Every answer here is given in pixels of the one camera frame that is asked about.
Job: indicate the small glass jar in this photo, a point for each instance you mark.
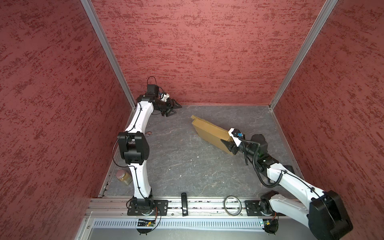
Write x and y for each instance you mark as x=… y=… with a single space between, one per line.
x=124 y=177

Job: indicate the brown cardboard box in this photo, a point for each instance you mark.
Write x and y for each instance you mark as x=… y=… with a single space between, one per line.
x=212 y=133

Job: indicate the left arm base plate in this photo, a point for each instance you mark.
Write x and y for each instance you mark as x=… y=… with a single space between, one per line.
x=141 y=207

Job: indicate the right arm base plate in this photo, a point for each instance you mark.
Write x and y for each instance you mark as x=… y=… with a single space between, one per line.
x=260 y=209

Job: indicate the aluminium front rail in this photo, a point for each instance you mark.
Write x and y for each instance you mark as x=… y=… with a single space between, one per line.
x=115 y=207

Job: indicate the aluminium corner post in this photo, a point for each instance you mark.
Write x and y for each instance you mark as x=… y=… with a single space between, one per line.
x=92 y=15
x=317 y=26

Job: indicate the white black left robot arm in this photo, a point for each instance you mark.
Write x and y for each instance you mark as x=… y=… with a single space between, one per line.
x=133 y=146

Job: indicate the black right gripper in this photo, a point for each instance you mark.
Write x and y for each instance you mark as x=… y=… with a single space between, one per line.
x=230 y=146

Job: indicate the black handheld device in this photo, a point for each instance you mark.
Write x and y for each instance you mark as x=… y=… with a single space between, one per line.
x=184 y=202

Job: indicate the right rear aluminium corner post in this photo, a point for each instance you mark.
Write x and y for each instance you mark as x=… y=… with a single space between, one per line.
x=317 y=26

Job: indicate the left rear aluminium corner post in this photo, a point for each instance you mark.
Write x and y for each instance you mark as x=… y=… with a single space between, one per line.
x=92 y=15

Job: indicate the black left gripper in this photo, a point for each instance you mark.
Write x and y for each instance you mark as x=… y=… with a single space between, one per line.
x=171 y=106

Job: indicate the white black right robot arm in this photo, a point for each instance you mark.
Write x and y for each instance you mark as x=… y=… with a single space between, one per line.
x=324 y=213

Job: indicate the white slotted cable duct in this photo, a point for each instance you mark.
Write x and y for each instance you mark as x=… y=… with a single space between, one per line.
x=194 y=224

